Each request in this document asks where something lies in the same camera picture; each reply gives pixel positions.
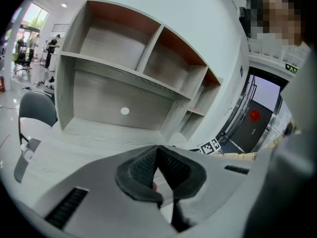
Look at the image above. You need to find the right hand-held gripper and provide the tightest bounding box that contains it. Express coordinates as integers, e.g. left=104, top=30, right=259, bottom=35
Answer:
left=197, top=137, right=221, bottom=156

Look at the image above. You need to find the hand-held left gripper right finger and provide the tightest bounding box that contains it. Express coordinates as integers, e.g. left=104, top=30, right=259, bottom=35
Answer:
left=157, top=144, right=262, bottom=234

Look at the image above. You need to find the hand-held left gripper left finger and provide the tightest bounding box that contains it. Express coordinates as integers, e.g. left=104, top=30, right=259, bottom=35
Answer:
left=31, top=144, right=180, bottom=238

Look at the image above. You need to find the grey wooden desk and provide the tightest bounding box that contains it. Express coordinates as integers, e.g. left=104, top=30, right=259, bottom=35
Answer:
left=24, top=118, right=206, bottom=208

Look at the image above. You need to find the dark glass door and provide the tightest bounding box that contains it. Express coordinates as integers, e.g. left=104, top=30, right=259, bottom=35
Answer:
left=215, top=67, right=292, bottom=154

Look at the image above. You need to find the clear plastic bottle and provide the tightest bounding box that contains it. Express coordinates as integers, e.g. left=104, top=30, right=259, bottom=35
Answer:
left=20, top=142, right=34, bottom=160

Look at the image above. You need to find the white panelled door surround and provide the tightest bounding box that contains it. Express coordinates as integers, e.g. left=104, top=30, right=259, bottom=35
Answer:
left=247, top=40, right=312, bottom=70

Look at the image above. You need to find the grey wooden shelf unit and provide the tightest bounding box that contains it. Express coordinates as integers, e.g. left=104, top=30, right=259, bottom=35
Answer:
left=54, top=0, right=224, bottom=143

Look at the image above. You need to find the green exit sign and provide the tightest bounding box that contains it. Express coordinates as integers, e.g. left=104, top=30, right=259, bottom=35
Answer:
left=284, top=63, right=300, bottom=76

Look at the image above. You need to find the black folding chair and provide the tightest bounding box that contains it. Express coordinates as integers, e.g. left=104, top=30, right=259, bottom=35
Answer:
left=13, top=90, right=58, bottom=183

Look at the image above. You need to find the person's head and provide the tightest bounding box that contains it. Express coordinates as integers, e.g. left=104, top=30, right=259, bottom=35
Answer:
left=244, top=0, right=315, bottom=48

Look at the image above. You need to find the black office chair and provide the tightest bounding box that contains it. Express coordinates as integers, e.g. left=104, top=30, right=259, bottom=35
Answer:
left=13, top=40, right=32, bottom=74

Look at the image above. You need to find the black head-worn camera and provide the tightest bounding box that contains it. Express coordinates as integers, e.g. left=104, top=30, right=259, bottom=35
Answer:
left=238, top=5, right=251, bottom=38

